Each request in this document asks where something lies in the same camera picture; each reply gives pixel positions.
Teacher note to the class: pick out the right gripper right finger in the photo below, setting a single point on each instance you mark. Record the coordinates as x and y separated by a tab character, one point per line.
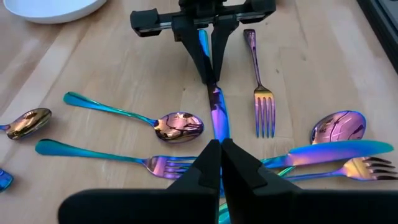
248	193

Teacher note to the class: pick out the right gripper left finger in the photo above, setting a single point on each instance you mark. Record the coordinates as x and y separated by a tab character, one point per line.
192	193

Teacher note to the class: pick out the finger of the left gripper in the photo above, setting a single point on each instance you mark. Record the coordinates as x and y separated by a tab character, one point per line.
220	46
194	46

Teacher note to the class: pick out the iridescent rainbow fork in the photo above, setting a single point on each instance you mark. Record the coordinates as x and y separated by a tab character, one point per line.
357	168
77	152
5	180
263	95

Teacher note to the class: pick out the iridescent rainbow table knife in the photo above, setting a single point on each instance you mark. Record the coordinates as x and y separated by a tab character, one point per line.
326	152
219	118

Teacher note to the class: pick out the iridescent rainbow spoon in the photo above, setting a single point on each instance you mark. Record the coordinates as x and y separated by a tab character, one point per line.
339	126
178	127
29	123

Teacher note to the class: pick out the white round plate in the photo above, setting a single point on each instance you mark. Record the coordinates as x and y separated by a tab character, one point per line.
53	11

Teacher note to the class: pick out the black aluminium table frame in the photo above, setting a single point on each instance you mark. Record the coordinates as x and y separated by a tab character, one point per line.
382	31

